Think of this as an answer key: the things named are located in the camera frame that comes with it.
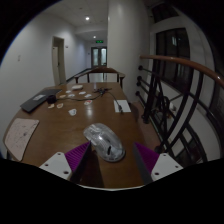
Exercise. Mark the white card with red mark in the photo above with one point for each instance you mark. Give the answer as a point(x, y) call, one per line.
point(88, 102)

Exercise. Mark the black railing with wooden handrail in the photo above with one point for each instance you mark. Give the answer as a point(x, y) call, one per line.
point(186, 62)

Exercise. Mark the open side doorway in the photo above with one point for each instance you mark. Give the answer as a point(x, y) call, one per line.
point(59, 60)

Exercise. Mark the green exit sign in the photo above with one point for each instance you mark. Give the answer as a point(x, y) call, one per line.
point(99, 41)

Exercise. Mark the wooden armchair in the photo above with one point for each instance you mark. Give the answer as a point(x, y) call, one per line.
point(100, 70)

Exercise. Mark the small white flat box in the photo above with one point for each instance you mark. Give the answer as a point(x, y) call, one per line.
point(77, 87)

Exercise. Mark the transparent computer mouse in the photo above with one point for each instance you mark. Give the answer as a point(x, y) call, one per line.
point(104, 141)

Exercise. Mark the small black block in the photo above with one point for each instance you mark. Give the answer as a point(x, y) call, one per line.
point(51, 99)

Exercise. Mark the dark framed window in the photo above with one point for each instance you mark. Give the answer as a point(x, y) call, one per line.
point(173, 50)

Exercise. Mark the dark closed laptop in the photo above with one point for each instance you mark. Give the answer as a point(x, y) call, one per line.
point(38, 98)

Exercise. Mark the white paper sheet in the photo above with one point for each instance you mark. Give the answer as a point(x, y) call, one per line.
point(124, 106)

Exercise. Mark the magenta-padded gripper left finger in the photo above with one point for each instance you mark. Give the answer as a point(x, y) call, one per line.
point(76, 158)

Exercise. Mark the small tan card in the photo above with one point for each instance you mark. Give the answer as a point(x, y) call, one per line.
point(51, 106)
point(60, 105)
point(62, 96)

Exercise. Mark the small white card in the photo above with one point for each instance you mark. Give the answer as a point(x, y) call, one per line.
point(68, 91)
point(88, 95)
point(71, 95)
point(72, 112)
point(82, 93)

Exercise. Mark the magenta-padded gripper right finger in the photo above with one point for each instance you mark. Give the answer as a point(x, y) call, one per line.
point(148, 158)

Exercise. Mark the glass double door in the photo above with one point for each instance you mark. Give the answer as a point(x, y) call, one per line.
point(99, 57)

